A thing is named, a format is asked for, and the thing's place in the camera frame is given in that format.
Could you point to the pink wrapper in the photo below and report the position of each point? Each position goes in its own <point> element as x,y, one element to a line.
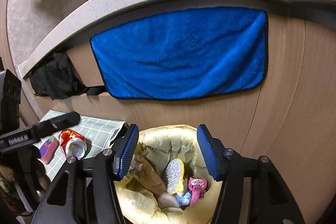
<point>197,188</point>

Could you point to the brown paper bag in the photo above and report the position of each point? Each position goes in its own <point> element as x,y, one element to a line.
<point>149,174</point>

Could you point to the blue towel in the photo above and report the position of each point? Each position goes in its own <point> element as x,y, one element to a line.
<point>178,56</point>

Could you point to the green checkered tablecloth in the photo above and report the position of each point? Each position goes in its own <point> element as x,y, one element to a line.
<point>99,129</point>

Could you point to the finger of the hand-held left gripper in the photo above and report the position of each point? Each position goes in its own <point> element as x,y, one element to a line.
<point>57,124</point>

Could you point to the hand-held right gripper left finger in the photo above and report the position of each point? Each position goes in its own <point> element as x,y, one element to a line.
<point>128,153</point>

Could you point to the light blue wrapper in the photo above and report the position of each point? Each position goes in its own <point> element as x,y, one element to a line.
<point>183,198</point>

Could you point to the yellow bag lined bin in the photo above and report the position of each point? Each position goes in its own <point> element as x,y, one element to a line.
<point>168,137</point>

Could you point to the black cloth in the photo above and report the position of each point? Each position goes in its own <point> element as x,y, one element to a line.
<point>52,77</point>

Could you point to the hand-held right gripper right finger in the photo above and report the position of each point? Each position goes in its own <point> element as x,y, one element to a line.
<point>207,150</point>

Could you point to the purple snack packet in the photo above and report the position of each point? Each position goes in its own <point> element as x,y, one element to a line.
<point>48,150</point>

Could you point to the red drink can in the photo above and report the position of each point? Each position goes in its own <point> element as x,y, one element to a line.
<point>65,137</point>

